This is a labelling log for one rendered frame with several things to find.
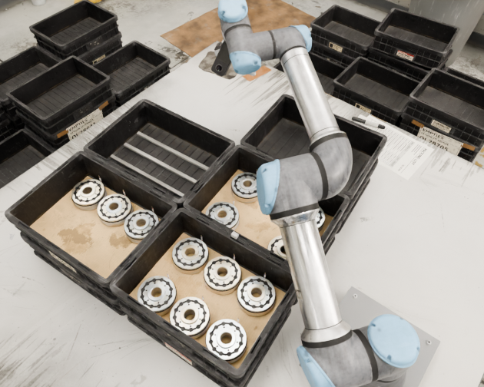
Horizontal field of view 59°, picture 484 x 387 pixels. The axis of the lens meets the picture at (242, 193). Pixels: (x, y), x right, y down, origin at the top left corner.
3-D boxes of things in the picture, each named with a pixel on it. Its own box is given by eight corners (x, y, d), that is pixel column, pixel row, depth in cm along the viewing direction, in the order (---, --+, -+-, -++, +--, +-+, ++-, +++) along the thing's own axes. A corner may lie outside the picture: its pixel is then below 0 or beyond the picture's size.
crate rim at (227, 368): (302, 279, 111) (303, 275, 109) (239, 382, 95) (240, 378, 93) (180, 210, 124) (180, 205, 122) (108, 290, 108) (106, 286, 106)
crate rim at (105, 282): (180, 210, 124) (180, 205, 122) (107, 290, 108) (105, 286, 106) (82, 153, 136) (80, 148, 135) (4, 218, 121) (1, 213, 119)
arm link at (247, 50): (277, 57, 109) (266, 18, 110) (235, 66, 107) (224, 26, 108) (271, 71, 117) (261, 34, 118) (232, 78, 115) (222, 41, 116)
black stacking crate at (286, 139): (379, 160, 149) (388, 137, 140) (343, 219, 134) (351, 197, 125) (280, 117, 162) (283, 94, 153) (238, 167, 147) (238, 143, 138)
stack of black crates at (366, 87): (405, 130, 254) (425, 84, 227) (382, 159, 240) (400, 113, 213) (346, 101, 269) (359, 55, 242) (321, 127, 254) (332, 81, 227)
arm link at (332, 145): (378, 177, 94) (306, 11, 111) (333, 188, 93) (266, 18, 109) (361, 196, 105) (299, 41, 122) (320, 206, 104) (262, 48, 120)
